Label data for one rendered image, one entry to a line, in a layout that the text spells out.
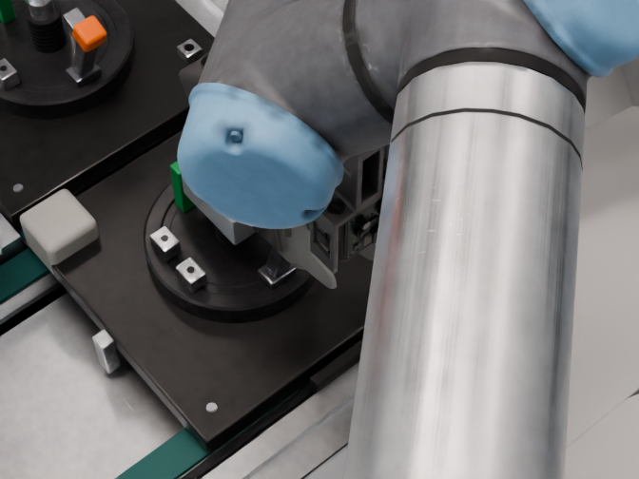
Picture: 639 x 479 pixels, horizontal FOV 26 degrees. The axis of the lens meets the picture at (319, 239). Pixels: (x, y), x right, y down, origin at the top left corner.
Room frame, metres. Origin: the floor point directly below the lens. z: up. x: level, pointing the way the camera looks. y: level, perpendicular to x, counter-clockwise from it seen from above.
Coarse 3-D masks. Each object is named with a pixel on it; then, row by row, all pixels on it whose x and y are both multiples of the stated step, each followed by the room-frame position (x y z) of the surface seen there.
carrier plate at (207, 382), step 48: (96, 192) 0.65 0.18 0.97; (144, 192) 0.65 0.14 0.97; (96, 240) 0.60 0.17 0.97; (96, 288) 0.56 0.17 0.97; (144, 288) 0.56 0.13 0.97; (336, 288) 0.56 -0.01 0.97; (144, 336) 0.52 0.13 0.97; (192, 336) 0.52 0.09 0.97; (240, 336) 0.52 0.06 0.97; (288, 336) 0.52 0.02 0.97; (336, 336) 0.52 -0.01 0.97; (192, 384) 0.48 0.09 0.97; (240, 384) 0.48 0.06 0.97; (288, 384) 0.48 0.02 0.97; (192, 432) 0.44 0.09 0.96
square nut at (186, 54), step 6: (186, 42) 0.80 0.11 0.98; (192, 42) 0.80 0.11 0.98; (180, 48) 0.79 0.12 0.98; (186, 48) 0.80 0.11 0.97; (192, 48) 0.80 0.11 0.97; (198, 48) 0.79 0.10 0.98; (180, 54) 0.79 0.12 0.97; (186, 54) 0.79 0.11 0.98; (192, 54) 0.79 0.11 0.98; (198, 54) 0.79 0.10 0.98; (186, 60) 0.78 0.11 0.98; (192, 60) 0.79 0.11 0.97
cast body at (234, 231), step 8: (184, 184) 0.60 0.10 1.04; (184, 192) 0.61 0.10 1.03; (192, 192) 0.60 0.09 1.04; (192, 200) 0.60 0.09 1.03; (200, 200) 0.59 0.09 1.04; (200, 208) 0.59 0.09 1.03; (208, 208) 0.58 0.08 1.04; (208, 216) 0.58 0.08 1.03; (216, 216) 0.58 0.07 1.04; (216, 224) 0.58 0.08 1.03; (224, 224) 0.57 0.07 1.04; (232, 224) 0.56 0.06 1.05; (240, 224) 0.56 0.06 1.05; (224, 232) 0.57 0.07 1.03; (232, 232) 0.56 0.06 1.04; (240, 232) 0.56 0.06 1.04; (248, 232) 0.57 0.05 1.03; (232, 240) 0.56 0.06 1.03; (240, 240) 0.56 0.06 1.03
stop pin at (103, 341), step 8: (96, 336) 0.52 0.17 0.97; (104, 336) 0.52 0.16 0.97; (96, 344) 0.51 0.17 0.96; (104, 344) 0.51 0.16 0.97; (112, 344) 0.51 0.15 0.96; (96, 352) 0.52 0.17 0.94; (104, 352) 0.51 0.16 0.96; (112, 352) 0.51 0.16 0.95; (104, 360) 0.51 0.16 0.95; (112, 360) 0.51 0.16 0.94; (104, 368) 0.51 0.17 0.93; (112, 368) 0.51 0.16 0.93
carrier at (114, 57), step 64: (0, 0) 0.81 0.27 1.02; (64, 0) 0.84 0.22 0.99; (128, 0) 0.86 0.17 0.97; (0, 64) 0.75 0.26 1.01; (64, 64) 0.77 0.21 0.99; (128, 64) 0.78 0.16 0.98; (0, 128) 0.71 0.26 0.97; (64, 128) 0.71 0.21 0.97; (128, 128) 0.71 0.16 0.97; (0, 192) 0.65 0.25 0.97
